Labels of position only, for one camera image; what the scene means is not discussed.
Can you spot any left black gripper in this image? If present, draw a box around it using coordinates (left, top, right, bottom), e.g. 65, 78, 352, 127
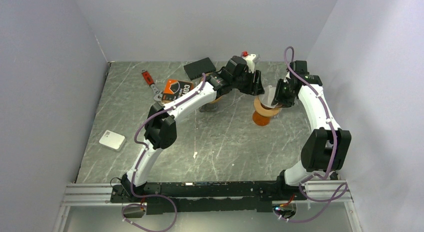
231, 69, 265, 97

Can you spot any white paper coffee filter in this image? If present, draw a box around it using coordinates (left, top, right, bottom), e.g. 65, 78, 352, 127
258, 85, 282, 109

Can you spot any grey glass carafe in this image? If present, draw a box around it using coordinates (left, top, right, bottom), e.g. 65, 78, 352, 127
198, 103, 219, 113

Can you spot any orange coffee filter box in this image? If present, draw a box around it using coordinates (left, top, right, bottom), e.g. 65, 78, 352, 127
161, 79, 194, 103

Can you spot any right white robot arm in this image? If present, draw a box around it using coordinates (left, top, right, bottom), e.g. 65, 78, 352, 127
272, 60, 352, 199

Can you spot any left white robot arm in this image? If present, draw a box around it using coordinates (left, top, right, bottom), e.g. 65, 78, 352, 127
121, 54, 264, 202

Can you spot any orange glass cup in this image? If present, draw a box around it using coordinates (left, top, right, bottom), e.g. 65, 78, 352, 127
252, 111, 271, 126

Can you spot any black box rear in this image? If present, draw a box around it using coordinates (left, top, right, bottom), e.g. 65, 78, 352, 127
183, 57, 216, 81

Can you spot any red adjustable wrench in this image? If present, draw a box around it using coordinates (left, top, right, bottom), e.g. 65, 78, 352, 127
141, 69, 163, 102

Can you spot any white small block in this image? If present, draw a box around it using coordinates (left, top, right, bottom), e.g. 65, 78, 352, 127
99, 130, 126, 151

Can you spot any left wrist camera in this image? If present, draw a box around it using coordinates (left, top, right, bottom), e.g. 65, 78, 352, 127
241, 51, 261, 74

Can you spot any black base frame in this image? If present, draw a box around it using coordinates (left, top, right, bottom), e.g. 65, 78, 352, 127
110, 176, 306, 215

